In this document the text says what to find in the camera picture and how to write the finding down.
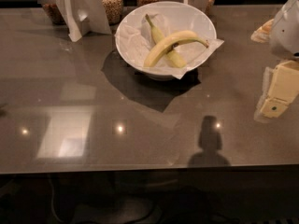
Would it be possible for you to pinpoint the glass jar of nuts left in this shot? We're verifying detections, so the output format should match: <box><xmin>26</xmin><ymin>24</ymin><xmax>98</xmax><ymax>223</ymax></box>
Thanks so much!
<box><xmin>42</xmin><ymin>3</ymin><xmax>65</xmax><ymax>25</ymax></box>

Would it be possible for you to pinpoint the white ceramic bowl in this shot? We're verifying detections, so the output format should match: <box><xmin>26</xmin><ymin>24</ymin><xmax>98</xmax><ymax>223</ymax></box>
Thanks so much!
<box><xmin>114</xmin><ymin>1</ymin><xmax>218</xmax><ymax>81</ymax></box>

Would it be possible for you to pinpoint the greenish banana underneath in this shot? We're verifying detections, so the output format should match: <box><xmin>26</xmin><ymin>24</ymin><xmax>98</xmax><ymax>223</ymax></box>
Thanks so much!
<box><xmin>145</xmin><ymin>15</ymin><xmax>187</xmax><ymax>68</ymax></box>

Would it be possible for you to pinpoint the yellow banana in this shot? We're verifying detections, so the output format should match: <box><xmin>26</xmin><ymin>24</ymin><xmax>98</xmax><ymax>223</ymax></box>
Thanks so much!
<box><xmin>144</xmin><ymin>30</ymin><xmax>209</xmax><ymax>67</ymax></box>

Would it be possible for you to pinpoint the glass jar of nuts middle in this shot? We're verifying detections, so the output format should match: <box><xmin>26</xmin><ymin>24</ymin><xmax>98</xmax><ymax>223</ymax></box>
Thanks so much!
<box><xmin>102</xmin><ymin>0</ymin><xmax>123</xmax><ymax>25</ymax></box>

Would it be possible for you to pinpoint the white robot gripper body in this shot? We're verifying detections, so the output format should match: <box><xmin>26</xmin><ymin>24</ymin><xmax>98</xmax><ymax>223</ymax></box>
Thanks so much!
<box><xmin>270</xmin><ymin>0</ymin><xmax>299</xmax><ymax>60</ymax></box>

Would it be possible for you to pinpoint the white paper bowl liner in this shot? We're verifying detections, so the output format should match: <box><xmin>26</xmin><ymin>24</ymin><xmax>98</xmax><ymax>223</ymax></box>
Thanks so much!
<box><xmin>116</xmin><ymin>13</ymin><xmax>225</xmax><ymax>80</ymax></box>

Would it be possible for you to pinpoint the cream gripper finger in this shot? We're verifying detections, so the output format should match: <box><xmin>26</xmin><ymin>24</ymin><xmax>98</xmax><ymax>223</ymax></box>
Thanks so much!
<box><xmin>250</xmin><ymin>19</ymin><xmax>274</xmax><ymax>43</ymax></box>
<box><xmin>254</xmin><ymin>60</ymin><xmax>299</xmax><ymax>123</ymax></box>

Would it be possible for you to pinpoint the glass jar far right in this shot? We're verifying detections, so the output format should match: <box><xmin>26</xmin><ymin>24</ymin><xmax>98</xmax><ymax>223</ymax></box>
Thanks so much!
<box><xmin>205</xmin><ymin>0</ymin><xmax>215</xmax><ymax>15</ymax></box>

